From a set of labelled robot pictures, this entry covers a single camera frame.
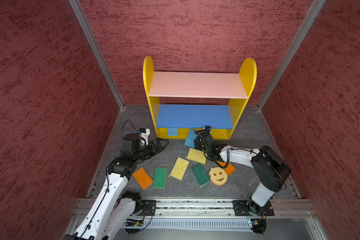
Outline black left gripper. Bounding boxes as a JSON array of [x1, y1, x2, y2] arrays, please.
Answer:
[[134, 137, 170, 162]]

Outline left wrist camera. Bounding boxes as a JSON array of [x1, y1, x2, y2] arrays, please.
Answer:
[[138, 128, 151, 148]]

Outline orange sponge right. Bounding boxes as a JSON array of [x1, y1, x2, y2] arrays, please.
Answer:
[[219, 162, 236, 176]]

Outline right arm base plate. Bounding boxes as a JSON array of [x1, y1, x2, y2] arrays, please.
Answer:
[[233, 200, 275, 217]]

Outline aluminium rail frame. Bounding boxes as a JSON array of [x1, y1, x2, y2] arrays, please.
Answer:
[[62, 197, 328, 240]]

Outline orange sponge left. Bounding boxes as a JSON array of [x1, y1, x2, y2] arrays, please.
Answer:
[[133, 168, 153, 191]]

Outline yellow shelf pink blue boards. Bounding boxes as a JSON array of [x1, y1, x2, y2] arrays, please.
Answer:
[[143, 56, 258, 140]]

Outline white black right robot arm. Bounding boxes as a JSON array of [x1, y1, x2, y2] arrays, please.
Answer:
[[194, 129, 291, 216]]

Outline light green sponge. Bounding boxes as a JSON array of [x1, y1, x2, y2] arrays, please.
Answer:
[[153, 167, 167, 189]]

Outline dark green scrub sponge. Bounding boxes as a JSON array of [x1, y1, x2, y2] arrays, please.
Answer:
[[191, 164, 210, 187]]

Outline yellow smiley face sponge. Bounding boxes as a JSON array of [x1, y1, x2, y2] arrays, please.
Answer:
[[209, 167, 228, 186]]

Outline yellow sponge upper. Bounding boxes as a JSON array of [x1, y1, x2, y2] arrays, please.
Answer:
[[187, 148, 207, 165]]

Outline blue sponge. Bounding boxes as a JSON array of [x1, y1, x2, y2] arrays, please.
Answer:
[[167, 128, 179, 137], [185, 129, 198, 149]]

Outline yellow sponge lower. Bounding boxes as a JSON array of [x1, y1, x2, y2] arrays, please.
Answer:
[[170, 158, 189, 181]]

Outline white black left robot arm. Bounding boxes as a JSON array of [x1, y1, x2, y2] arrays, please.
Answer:
[[63, 128, 169, 240]]

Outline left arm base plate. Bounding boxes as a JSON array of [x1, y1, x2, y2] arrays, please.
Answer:
[[132, 200, 157, 216]]

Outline orange sponge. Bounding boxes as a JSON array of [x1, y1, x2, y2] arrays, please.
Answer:
[[133, 168, 153, 191], [219, 162, 236, 176]]

